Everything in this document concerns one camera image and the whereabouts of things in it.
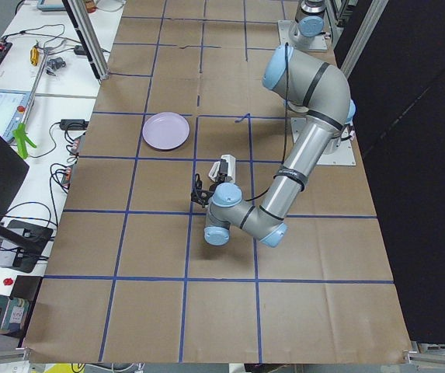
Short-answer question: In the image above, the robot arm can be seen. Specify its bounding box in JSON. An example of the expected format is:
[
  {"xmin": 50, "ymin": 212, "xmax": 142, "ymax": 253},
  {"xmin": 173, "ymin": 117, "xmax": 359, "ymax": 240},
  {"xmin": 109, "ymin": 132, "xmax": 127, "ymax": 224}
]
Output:
[
  {"xmin": 203, "ymin": 44, "xmax": 351, "ymax": 247},
  {"xmin": 288, "ymin": 0, "xmax": 326, "ymax": 51}
]

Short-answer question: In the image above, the black power adapter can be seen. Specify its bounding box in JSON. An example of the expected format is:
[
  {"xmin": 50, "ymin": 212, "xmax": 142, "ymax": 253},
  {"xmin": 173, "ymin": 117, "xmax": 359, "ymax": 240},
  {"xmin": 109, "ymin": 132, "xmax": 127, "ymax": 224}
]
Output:
[{"xmin": 59, "ymin": 119, "xmax": 89, "ymax": 131}]

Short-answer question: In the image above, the lavender round plate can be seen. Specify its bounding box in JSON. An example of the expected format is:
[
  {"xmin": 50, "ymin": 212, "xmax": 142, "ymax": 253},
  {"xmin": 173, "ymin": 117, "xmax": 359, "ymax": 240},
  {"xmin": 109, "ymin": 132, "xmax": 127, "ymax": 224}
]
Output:
[{"xmin": 142, "ymin": 112, "xmax": 190, "ymax": 151}]

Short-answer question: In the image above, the yellow handled tool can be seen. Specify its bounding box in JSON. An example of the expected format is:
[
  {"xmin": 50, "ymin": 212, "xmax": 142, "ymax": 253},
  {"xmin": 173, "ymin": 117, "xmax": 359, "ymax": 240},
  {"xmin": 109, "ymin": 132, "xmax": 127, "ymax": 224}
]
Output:
[{"xmin": 30, "ymin": 46, "xmax": 40, "ymax": 66}]

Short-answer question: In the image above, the long metal rod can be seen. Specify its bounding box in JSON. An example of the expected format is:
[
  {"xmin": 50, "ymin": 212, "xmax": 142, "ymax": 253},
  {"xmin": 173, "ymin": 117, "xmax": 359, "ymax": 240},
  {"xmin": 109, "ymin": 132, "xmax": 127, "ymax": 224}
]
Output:
[{"xmin": 21, "ymin": 47, "xmax": 50, "ymax": 124}]

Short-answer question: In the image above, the blue teach pendant tablet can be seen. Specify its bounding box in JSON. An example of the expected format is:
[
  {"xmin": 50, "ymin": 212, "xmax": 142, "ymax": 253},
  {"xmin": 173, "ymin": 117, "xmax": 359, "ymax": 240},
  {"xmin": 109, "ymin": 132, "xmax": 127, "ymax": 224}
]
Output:
[{"xmin": 0, "ymin": 89, "xmax": 30, "ymax": 143}]

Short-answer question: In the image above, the white faceted cup with handle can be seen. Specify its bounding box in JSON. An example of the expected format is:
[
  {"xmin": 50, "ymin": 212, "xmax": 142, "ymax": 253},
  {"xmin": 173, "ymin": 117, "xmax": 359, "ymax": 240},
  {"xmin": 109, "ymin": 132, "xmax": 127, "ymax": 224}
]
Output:
[{"xmin": 208, "ymin": 154, "xmax": 236, "ymax": 183}]

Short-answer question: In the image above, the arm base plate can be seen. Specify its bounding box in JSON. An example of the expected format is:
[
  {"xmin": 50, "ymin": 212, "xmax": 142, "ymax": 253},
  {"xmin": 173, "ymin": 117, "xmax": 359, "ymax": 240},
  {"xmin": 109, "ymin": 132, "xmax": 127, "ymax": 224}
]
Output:
[
  {"xmin": 277, "ymin": 20, "xmax": 328, "ymax": 53},
  {"xmin": 288, "ymin": 117, "xmax": 356, "ymax": 166}
]

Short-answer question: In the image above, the aluminium frame post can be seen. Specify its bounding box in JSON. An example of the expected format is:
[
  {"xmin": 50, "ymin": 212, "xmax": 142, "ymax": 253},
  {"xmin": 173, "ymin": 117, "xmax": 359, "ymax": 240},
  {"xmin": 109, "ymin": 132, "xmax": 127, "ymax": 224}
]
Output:
[{"xmin": 62, "ymin": 0, "xmax": 110, "ymax": 81}]

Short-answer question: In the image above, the green plastic clamp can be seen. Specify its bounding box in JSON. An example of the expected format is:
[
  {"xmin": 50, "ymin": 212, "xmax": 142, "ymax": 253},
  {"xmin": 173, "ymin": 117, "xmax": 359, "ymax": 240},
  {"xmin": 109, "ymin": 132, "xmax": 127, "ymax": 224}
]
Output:
[{"xmin": 12, "ymin": 123, "xmax": 37, "ymax": 159}]

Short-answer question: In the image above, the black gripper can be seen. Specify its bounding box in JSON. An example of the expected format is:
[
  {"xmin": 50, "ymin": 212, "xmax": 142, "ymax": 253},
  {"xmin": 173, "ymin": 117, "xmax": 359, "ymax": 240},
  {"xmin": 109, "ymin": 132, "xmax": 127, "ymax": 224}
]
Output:
[{"xmin": 190, "ymin": 161, "xmax": 230, "ymax": 206}]

